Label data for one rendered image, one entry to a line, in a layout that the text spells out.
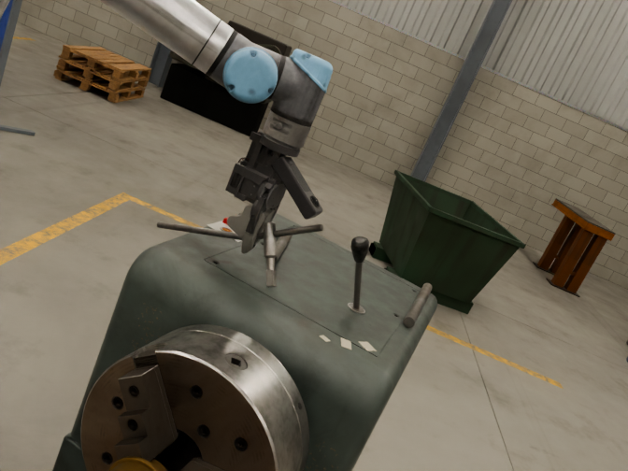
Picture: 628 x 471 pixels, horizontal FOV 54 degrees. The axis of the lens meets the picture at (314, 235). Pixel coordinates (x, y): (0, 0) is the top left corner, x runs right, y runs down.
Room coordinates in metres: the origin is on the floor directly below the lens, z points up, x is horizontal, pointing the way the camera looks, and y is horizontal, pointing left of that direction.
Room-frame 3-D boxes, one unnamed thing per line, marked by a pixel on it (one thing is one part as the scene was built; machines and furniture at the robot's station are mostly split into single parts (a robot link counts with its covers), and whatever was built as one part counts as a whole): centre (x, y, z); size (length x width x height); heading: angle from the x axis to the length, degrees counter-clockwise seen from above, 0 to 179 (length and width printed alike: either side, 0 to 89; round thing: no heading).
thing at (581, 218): (9.15, -3.49, 0.50); 1.61 x 0.44 x 1.00; 1
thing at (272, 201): (1.05, 0.12, 1.43); 0.09 x 0.08 x 0.12; 76
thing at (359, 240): (1.02, -0.08, 1.38); 0.04 x 0.03 x 0.05; 166
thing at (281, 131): (1.05, 0.12, 1.51); 0.08 x 0.08 x 0.05
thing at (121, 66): (8.29, 3.50, 0.22); 1.25 x 0.86 x 0.44; 3
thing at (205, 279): (1.16, -0.03, 1.06); 0.59 x 0.48 x 0.39; 166
